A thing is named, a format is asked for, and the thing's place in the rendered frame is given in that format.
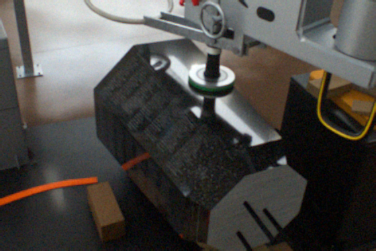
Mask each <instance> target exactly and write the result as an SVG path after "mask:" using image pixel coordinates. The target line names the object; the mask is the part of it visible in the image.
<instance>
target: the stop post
mask: <svg viewBox="0 0 376 251"><path fill-rule="evenodd" d="M13 3H14V9H15V16H16V22H17V29H18V34H19V43H20V47H21V55H22V60H23V66H20V67H16V68H17V79H24V78H25V77H36V76H41V75H43V74H42V69H41V65H40V64H37V65H34V61H33V56H32V52H31V46H30V38H29V32H28V24H27V18H26V9H25V4H24V0H13Z"/></svg>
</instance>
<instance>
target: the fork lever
mask: <svg viewBox="0 0 376 251"><path fill-rule="evenodd" d="M160 14H162V16H163V20H161V19H156V18H153V17H148V16H143V19H144V20H145V24H144V25H145V26H150V27H152V28H154V29H157V30H161V31H164V32H168V33H170V34H175V35H178V36H182V37H184V38H189V39H192V40H196V42H201V43H204V44H207V45H211V46H215V47H218V48H221V49H225V50H229V51H231V52H233V53H234V54H235V55H237V54H238V53H239V49H238V48H237V47H232V45H233V39H230V38H225V37H221V38H219V39H211V38H209V37H207V36H206V35H205V34H204V33H203V32H202V30H201V26H200V25H198V24H196V23H193V22H192V21H189V20H187V19H185V18H184V17H182V16H179V15H177V14H174V13H168V12H165V11H161V12H160ZM252 47H257V48H262V49H267V45H266V44H264V43H262V42H259V41H257V40H256V39H254V38H251V37H250V36H246V35H245V39H244V49H243V56H249V48H252Z"/></svg>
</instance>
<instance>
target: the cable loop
mask: <svg viewBox="0 0 376 251"><path fill-rule="evenodd" d="M331 77H332V73H331V72H327V71H325V70H324V73H323V76H322V82H321V85H320V90H319V95H318V103H317V114H318V119H319V120H320V122H321V123H322V125H323V126H324V127H325V128H327V129H328V130H330V131H332V133H334V134H336V135H337V136H340V137H341V138H344V139H347V140H350V141H353V142H360V141H364V140H366V139H367V138H368V137H369V136H370V135H371V132H372V130H373V128H374V126H375V124H376V95H375V99H374V102H373V105H372V108H371V112H370V114H369V117H368V120H367V123H366V125H365V127H364V128H363V130H362V131H360V132H359V133H352V132H350V131H348V130H344V129H342V128H340V127H339V126H337V125H336V124H334V123H332V122H331V121H330V120H328V118H327V117H326V114H325V102H326V96H327V91H328V89H329V86H330V81H331Z"/></svg>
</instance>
